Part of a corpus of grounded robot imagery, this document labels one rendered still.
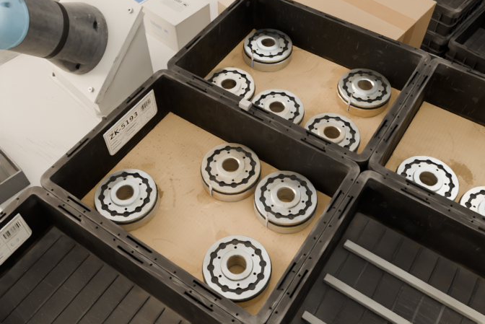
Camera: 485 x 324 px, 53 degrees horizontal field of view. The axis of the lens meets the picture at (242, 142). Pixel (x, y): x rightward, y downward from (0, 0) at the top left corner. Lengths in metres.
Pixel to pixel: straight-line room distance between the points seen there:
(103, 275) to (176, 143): 0.27
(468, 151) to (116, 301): 0.66
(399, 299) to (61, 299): 0.50
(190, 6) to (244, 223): 0.65
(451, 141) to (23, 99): 0.94
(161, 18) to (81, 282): 0.69
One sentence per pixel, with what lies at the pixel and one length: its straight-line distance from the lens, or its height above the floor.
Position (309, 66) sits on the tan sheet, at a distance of 1.05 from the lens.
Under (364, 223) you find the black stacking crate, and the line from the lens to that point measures 0.83.
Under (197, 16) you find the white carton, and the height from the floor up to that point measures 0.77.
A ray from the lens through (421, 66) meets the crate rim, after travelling 0.95.
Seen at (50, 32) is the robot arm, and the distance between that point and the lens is 1.00.
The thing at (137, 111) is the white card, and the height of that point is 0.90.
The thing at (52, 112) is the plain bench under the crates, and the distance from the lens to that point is 1.21.
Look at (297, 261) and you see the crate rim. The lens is 0.67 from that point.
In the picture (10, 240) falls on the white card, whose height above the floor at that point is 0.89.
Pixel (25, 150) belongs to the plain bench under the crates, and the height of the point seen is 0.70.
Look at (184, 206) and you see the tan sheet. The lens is 0.83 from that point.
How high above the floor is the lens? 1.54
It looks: 52 degrees down
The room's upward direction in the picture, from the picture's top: straight up
